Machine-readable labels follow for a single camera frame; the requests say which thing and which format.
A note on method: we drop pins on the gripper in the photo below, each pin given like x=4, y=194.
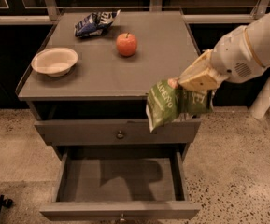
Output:
x=233, y=57

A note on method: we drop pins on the green jalapeno chip bag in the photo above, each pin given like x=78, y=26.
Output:
x=166, y=105

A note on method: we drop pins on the round top drawer knob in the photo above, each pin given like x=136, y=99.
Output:
x=120, y=134

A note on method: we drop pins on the round drawer knob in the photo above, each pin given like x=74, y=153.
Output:
x=120, y=134
x=121, y=220

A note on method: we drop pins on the grey drawer cabinet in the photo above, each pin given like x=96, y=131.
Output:
x=104, y=84

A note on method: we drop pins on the blue chip bag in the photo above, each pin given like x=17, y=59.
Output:
x=95, y=23

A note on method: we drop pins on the closed top drawer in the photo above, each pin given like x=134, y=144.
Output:
x=82, y=132

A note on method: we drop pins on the open middle drawer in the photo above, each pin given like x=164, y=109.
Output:
x=95, y=184

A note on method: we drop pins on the round middle drawer knob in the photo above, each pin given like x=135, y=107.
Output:
x=121, y=220

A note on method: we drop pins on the red apple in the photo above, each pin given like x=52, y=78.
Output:
x=126, y=44

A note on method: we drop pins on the white paper bowl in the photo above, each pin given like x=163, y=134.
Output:
x=54, y=62

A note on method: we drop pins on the metal railing frame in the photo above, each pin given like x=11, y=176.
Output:
x=153, y=3

